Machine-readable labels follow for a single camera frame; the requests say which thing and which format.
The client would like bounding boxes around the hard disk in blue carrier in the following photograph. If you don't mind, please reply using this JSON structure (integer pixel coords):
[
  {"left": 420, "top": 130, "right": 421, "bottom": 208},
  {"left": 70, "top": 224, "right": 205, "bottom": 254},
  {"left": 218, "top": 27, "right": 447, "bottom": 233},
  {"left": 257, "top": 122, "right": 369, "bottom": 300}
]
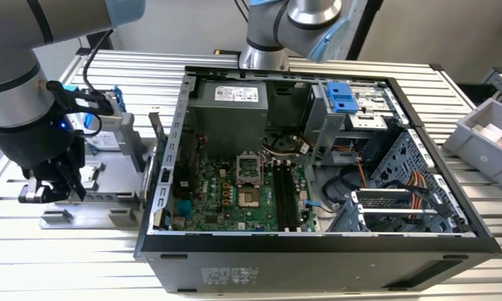
[{"left": 61, "top": 84, "right": 126, "bottom": 155}]

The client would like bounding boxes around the black PC case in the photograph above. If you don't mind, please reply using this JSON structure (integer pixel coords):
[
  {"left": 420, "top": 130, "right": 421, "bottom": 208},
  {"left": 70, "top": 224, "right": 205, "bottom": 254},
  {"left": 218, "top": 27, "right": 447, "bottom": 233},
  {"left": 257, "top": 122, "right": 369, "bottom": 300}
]
[{"left": 133, "top": 65, "right": 502, "bottom": 294}]

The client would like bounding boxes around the blue expansion slot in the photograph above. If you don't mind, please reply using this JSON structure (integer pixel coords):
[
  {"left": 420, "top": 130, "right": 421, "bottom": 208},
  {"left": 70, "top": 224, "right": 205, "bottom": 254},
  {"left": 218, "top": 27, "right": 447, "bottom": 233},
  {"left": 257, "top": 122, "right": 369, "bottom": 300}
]
[{"left": 174, "top": 200, "right": 193, "bottom": 219}]

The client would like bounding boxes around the black camera cable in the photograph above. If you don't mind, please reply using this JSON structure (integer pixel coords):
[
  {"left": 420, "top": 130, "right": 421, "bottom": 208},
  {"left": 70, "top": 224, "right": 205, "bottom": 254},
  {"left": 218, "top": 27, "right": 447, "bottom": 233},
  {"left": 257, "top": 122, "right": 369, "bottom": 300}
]
[{"left": 81, "top": 28, "right": 115, "bottom": 95}]

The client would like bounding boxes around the red yellow wire bundle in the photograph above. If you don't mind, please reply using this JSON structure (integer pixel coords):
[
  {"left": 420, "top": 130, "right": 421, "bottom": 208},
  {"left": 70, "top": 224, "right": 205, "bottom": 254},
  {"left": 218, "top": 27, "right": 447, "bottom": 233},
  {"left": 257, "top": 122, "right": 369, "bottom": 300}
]
[{"left": 400, "top": 172, "right": 428, "bottom": 222}]

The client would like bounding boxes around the CPU socket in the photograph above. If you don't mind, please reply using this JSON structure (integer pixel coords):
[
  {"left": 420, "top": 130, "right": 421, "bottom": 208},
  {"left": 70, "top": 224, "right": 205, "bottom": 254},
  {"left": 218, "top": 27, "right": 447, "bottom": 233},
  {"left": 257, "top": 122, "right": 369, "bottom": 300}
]
[{"left": 236, "top": 184, "right": 262, "bottom": 208}]

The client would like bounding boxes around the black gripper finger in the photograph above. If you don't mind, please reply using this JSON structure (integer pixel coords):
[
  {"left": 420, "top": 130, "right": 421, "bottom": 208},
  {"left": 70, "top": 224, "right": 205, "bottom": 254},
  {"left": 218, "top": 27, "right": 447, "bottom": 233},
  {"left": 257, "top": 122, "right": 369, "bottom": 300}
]
[
  {"left": 45, "top": 155, "right": 87, "bottom": 202},
  {"left": 18, "top": 162, "right": 70, "bottom": 204}
]

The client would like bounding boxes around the green motherboard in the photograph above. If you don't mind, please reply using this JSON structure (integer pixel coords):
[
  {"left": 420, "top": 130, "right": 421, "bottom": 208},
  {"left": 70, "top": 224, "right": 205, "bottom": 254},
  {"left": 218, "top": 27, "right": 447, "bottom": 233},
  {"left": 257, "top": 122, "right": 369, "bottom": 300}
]
[{"left": 169, "top": 134, "right": 319, "bottom": 233}]

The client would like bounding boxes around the grey plastic bin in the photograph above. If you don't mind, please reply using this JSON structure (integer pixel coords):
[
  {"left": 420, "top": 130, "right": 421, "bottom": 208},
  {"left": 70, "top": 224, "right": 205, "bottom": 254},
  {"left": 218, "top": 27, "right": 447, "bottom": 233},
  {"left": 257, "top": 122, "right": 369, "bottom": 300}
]
[{"left": 442, "top": 98, "right": 502, "bottom": 186}]

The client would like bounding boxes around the metal disk bay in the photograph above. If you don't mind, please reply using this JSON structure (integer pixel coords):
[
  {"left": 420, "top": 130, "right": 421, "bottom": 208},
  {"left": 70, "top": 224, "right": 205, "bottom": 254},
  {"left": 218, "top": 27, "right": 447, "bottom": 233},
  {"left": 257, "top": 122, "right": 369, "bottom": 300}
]
[{"left": 329, "top": 187, "right": 444, "bottom": 233}]

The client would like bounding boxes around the metal drive cage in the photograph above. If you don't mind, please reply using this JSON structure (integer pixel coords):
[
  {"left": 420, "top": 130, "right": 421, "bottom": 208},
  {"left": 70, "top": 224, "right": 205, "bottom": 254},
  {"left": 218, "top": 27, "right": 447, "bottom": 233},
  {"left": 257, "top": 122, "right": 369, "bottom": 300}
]
[{"left": 308, "top": 80, "right": 403, "bottom": 164}]

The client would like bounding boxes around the black cable in case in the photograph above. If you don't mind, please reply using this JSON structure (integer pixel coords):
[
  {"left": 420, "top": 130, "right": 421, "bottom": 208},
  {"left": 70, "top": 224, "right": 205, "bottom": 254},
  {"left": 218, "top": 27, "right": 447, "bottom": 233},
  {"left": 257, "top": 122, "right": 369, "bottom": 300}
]
[{"left": 321, "top": 169, "right": 359, "bottom": 209}]

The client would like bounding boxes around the orange yellow wire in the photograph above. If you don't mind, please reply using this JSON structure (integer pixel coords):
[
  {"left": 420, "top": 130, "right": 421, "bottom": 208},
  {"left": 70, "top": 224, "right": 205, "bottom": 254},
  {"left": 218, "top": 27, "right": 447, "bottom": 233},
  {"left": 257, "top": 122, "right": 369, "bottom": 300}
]
[{"left": 356, "top": 156, "right": 368, "bottom": 189}]

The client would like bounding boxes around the blue drive bay latch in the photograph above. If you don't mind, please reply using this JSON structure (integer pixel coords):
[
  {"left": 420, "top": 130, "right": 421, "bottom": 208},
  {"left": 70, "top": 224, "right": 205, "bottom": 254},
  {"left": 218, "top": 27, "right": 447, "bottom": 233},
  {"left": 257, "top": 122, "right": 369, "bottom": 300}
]
[{"left": 324, "top": 82, "right": 357, "bottom": 114}]

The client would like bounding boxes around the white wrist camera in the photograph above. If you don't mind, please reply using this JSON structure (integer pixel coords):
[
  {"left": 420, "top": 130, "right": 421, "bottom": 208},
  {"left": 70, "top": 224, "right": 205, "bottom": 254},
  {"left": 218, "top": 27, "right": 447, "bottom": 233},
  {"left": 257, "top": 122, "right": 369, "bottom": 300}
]
[{"left": 67, "top": 90, "right": 122, "bottom": 133}]

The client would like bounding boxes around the thin locking lever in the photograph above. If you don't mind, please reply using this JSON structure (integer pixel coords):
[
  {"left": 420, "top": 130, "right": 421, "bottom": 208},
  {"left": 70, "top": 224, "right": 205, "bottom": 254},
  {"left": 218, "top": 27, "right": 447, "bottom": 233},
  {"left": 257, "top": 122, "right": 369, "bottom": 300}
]
[{"left": 256, "top": 152, "right": 265, "bottom": 186}]

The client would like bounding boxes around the grey parts rack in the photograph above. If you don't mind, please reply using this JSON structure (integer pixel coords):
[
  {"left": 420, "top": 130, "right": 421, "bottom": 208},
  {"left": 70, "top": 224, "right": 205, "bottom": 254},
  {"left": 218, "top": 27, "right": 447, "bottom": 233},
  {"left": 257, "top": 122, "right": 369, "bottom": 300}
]
[{"left": 38, "top": 112, "right": 160, "bottom": 230}]

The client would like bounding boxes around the metal socket cover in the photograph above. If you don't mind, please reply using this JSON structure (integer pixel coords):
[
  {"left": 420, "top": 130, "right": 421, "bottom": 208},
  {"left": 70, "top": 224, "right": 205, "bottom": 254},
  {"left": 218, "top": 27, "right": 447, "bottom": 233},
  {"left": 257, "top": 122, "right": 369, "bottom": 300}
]
[{"left": 236, "top": 151, "right": 261, "bottom": 186}]

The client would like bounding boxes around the black RAM slot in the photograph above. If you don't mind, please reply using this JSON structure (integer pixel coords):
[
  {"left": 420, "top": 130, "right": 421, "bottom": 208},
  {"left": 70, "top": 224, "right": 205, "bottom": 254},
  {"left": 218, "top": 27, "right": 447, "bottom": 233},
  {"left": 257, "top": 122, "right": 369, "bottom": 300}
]
[
  {"left": 272, "top": 159, "right": 292, "bottom": 232},
  {"left": 283, "top": 159, "right": 301, "bottom": 232}
]

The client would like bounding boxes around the RAM memory stick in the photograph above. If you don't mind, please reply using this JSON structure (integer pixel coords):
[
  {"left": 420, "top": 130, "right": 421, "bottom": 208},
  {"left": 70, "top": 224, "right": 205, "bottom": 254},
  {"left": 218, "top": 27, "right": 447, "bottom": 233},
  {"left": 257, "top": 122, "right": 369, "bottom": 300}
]
[{"left": 85, "top": 194, "right": 130, "bottom": 201}]

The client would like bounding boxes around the black post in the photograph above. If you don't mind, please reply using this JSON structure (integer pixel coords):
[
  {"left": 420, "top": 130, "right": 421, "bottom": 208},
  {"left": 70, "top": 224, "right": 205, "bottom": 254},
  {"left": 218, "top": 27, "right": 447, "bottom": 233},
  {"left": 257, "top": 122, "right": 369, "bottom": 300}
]
[
  {"left": 344, "top": 0, "right": 385, "bottom": 60},
  {"left": 85, "top": 29, "right": 114, "bottom": 50}
]

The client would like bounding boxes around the grey power supply unit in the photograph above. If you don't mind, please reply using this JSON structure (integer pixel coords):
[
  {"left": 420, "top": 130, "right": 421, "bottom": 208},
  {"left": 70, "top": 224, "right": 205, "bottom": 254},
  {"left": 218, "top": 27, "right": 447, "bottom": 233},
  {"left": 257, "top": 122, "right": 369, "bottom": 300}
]
[{"left": 186, "top": 80, "right": 269, "bottom": 157}]

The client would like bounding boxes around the small white box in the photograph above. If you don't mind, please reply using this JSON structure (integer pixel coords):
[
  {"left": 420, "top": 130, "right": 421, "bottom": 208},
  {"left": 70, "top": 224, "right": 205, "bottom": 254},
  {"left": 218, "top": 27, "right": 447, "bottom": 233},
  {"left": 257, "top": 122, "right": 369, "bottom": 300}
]
[{"left": 470, "top": 124, "right": 502, "bottom": 142}]

